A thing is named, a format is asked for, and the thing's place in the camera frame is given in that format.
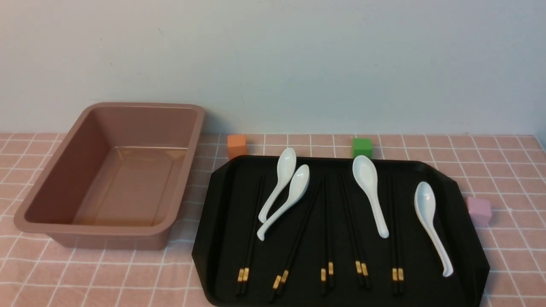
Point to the white ceramic spoon far left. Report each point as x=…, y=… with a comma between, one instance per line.
x=285, y=170

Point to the white ceramic spoon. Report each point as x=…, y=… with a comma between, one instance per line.
x=425, y=208
x=297, y=188
x=365, y=175
x=285, y=170

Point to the green cube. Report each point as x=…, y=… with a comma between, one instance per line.
x=362, y=147

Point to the pink rectangular plastic bin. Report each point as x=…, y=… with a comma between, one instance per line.
x=117, y=179

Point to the pink cube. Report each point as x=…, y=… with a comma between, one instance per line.
x=480, y=211

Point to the white ceramic spoon middle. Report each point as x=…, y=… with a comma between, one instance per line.
x=365, y=175

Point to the black plastic tray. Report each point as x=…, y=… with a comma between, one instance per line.
x=222, y=236

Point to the pink checkered tablecloth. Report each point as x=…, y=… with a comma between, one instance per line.
x=507, y=170

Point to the white ceramic spoon right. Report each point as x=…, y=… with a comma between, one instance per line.
x=425, y=208

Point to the orange cube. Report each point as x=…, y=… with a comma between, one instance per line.
x=236, y=145

